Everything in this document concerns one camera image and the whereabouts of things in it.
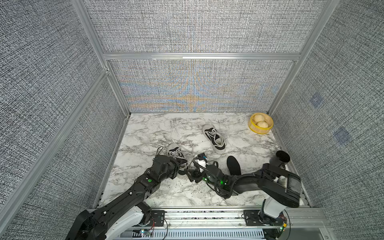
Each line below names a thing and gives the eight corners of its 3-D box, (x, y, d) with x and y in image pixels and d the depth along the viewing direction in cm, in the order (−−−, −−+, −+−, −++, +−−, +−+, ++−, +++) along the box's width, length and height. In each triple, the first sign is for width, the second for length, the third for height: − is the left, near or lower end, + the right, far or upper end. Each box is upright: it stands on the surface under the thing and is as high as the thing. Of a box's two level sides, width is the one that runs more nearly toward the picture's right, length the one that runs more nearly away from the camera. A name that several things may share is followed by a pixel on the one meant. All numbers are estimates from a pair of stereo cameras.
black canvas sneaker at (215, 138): (216, 155, 98) (218, 149, 92) (201, 131, 110) (202, 125, 105) (226, 150, 100) (228, 144, 94) (211, 128, 112) (212, 121, 107)
